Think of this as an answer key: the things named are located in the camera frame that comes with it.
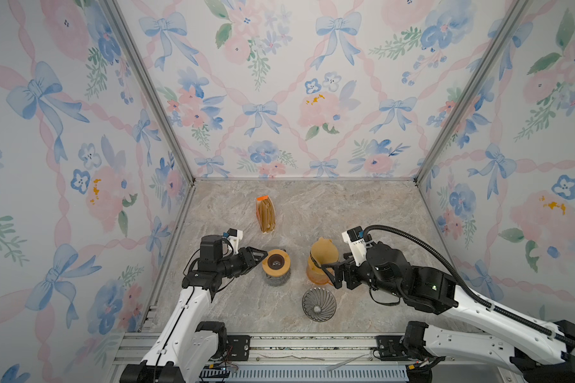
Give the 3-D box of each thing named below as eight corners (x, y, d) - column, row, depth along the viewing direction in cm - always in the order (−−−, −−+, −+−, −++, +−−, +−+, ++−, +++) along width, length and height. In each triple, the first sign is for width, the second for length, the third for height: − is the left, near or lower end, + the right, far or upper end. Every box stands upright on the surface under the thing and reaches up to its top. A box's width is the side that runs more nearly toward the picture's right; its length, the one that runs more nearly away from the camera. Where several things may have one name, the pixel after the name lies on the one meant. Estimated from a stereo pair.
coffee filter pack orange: (262, 234, 103) (260, 221, 95) (255, 212, 110) (252, 199, 103) (278, 229, 104) (277, 216, 97) (270, 208, 112) (268, 194, 104)
